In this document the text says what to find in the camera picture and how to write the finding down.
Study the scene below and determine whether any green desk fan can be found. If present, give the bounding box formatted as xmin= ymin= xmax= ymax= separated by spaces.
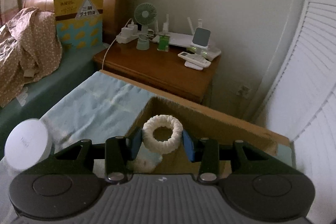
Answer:
xmin=134 ymin=3 xmax=157 ymax=51

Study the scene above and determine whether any brown floral blanket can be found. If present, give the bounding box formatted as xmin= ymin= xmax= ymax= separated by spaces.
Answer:
xmin=1 ymin=7 xmax=63 ymax=107

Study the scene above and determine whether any white charging cable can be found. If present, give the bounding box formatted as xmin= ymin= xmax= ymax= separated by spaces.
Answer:
xmin=101 ymin=17 xmax=133 ymax=71

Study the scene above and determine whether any wall outlet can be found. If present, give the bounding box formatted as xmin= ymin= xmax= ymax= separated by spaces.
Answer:
xmin=236 ymin=85 xmax=251 ymax=98

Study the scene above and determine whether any white louvered closet door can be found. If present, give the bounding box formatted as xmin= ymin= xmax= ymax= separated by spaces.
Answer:
xmin=253 ymin=0 xmax=335 ymax=223

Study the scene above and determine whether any white scrunchie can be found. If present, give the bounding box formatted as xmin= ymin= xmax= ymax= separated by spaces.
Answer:
xmin=142 ymin=115 xmax=183 ymax=155

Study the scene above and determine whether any wooden nightstand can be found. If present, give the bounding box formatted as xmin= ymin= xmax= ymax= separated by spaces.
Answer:
xmin=93 ymin=40 xmax=221 ymax=103

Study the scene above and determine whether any light blue towel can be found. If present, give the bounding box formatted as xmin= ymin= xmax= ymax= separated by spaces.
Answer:
xmin=39 ymin=70 xmax=164 ymax=172

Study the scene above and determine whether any small grey screen device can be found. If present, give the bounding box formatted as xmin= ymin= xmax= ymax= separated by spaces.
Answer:
xmin=191 ymin=27 xmax=211 ymax=50

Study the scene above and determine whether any white round lid jar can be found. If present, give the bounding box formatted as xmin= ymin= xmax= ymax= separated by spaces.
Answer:
xmin=4 ymin=119 xmax=52 ymax=171

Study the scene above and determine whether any green small bottle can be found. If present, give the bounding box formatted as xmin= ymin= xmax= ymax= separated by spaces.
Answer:
xmin=157 ymin=35 xmax=170 ymax=52

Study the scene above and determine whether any white remote control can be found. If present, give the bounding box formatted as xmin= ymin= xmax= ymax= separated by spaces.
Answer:
xmin=178 ymin=52 xmax=211 ymax=68

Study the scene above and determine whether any cardboard box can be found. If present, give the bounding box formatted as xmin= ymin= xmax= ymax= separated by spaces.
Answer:
xmin=128 ymin=97 xmax=293 ymax=174

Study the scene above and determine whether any yellow blue snack bag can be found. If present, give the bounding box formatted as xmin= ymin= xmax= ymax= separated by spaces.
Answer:
xmin=54 ymin=0 xmax=104 ymax=51

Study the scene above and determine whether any white power strip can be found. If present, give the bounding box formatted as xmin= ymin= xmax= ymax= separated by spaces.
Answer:
xmin=116 ymin=23 xmax=138 ymax=44

